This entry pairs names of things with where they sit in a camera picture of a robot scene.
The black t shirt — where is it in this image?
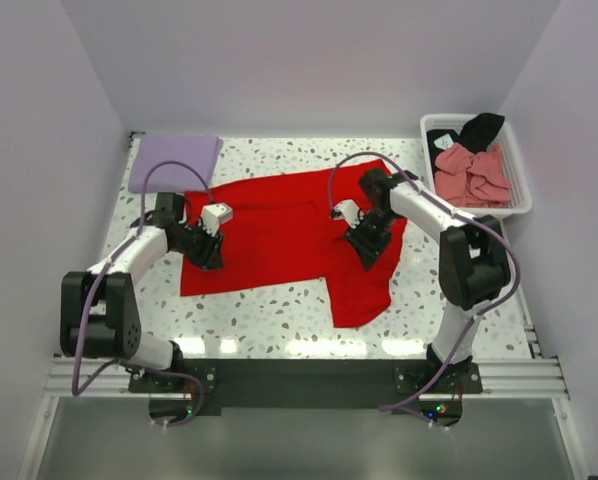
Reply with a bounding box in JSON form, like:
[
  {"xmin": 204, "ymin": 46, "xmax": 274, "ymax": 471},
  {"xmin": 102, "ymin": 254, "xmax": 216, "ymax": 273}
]
[{"xmin": 420, "ymin": 113, "xmax": 505, "ymax": 162}]

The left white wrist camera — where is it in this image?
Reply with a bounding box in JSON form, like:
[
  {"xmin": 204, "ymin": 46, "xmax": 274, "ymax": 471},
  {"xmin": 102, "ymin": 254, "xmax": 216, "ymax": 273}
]
[{"xmin": 200, "ymin": 203, "xmax": 234, "ymax": 236}]

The aluminium frame rail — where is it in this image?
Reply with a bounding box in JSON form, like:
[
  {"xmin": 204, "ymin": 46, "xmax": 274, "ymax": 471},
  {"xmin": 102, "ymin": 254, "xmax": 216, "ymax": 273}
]
[{"xmin": 42, "ymin": 352, "xmax": 573, "ymax": 401}]

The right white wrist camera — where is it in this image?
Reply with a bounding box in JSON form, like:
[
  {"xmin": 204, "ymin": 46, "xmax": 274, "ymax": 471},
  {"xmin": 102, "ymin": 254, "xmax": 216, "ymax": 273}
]
[{"xmin": 330, "ymin": 199, "xmax": 364, "ymax": 229}]

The folded lilac t shirt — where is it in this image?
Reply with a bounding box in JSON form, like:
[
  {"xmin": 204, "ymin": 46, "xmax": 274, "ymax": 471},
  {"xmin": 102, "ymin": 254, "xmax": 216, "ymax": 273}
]
[{"xmin": 127, "ymin": 134, "xmax": 223, "ymax": 193}]

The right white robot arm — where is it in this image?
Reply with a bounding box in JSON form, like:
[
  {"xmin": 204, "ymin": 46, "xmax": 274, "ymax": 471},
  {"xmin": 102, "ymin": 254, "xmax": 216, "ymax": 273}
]
[{"xmin": 331, "ymin": 169, "xmax": 511, "ymax": 393}]

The red t shirt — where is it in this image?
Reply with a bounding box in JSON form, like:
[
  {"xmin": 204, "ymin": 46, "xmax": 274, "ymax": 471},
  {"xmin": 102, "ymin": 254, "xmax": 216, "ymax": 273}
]
[{"xmin": 180, "ymin": 160, "xmax": 407, "ymax": 328}]

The white plastic laundry basket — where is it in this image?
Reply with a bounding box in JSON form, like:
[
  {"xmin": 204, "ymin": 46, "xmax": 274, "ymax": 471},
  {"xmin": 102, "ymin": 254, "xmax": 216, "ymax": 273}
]
[{"xmin": 420, "ymin": 113, "xmax": 532, "ymax": 219}]

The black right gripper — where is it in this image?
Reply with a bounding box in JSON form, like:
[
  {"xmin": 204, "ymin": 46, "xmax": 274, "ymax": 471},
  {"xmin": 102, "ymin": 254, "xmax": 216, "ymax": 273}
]
[{"xmin": 343, "ymin": 209, "xmax": 398, "ymax": 271}]

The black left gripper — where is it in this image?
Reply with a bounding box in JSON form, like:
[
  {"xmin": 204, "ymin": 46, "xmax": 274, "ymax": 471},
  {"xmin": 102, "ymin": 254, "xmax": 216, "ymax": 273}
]
[{"xmin": 171, "ymin": 220, "xmax": 224, "ymax": 272}]

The pink t shirt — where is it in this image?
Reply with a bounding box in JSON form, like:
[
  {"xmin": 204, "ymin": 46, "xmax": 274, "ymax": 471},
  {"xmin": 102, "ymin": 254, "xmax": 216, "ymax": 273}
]
[{"xmin": 434, "ymin": 144, "xmax": 511, "ymax": 208}]

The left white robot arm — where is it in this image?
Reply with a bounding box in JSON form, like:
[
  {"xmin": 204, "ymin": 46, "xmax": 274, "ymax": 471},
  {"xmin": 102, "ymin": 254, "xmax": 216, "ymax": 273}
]
[{"xmin": 60, "ymin": 193, "xmax": 233, "ymax": 396}]

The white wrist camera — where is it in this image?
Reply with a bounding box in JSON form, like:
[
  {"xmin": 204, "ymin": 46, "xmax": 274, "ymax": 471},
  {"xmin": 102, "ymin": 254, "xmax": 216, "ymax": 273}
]
[
  {"xmin": 200, "ymin": 203, "xmax": 234, "ymax": 236},
  {"xmin": 330, "ymin": 199, "xmax": 364, "ymax": 229}
]

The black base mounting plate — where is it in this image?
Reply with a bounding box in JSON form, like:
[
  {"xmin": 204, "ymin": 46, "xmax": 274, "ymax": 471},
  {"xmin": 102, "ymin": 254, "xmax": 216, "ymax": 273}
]
[{"xmin": 128, "ymin": 357, "xmax": 484, "ymax": 426}]

